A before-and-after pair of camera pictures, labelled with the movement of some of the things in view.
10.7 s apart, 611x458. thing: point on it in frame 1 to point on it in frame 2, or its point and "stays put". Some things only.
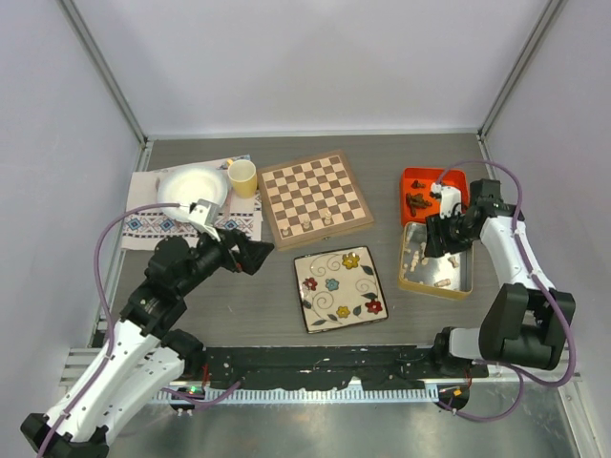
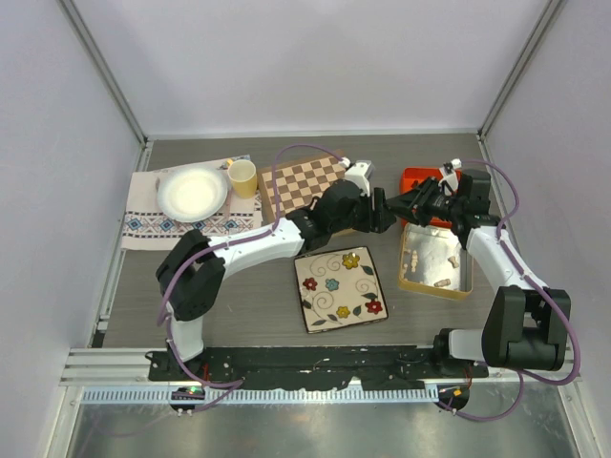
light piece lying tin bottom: x=442 y=282 stays put
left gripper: x=251 y=253 to x=378 y=219
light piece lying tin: x=452 y=260 stays put
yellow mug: x=242 y=174 stays put
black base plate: x=392 y=367 stays put
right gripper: x=437 y=242 to x=410 y=204
